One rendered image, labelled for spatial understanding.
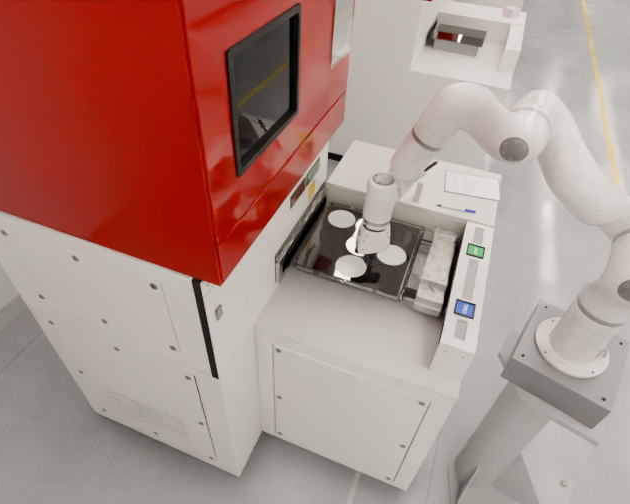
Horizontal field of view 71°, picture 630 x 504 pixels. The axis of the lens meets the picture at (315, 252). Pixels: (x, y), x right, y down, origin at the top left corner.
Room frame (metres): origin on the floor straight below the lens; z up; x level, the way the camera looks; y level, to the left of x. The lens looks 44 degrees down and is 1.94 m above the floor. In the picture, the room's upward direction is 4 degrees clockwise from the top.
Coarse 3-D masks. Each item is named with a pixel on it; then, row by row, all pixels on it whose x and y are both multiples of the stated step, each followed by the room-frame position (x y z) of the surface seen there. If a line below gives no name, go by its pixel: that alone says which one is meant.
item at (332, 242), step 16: (336, 208) 1.32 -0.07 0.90; (320, 224) 1.22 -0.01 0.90; (400, 224) 1.25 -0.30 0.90; (320, 240) 1.14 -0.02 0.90; (336, 240) 1.14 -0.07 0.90; (352, 240) 1.15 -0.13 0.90; (400, 240) 1.16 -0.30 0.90; (416, 240) 1.17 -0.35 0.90; (304, 256) 1.05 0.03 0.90; (320, 256) 1.06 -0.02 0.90; (336, 256) 1.06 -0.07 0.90; (336, 272) 0.99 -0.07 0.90; (368, 272) 1.00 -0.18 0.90; (384, 272) 1.00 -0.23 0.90; (400, 272) 1.01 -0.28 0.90; (384, 288) 0.93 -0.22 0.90
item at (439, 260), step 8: (440, 240) 1.20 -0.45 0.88; (432, 248) 1.15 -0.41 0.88; (440, 248) 1.16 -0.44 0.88; (448, 248) 1.16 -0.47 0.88; (432, 256) 1.11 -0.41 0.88; (440, 256) 1.12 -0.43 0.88; (448, 256) 1.12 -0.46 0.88; (432, 264) 1.07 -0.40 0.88; (440, 264) 1.08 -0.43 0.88; (448, 264) 1.08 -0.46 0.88; (432, 272) 1.04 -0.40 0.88; (440, 272) 1.04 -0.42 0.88; (448, 272) 1.04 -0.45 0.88; (424, 288) 0.96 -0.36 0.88; (416, 304) 0.89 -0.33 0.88; (424, 312) 0.88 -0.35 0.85; (432, 312) 0.88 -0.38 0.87
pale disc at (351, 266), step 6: (342, 258) 1.05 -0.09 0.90; (348, 258) 1.06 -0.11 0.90; (354, 258) 1.06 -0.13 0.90; (360, 258) 1.06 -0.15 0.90; (336, 264) 1.02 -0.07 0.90; (342, 264) 1.03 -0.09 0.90; (348, 264) 1.03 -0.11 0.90; (354, 264) 1.03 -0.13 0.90; (360, 264) 1.03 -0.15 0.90; (342, 270) 1.00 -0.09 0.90; (348, 270) 1.00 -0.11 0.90; (354, 270) 1.00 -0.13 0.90; (360, 270) 1.00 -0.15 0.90; (348, 276) 0.97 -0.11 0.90; (354, 276) 0.98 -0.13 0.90
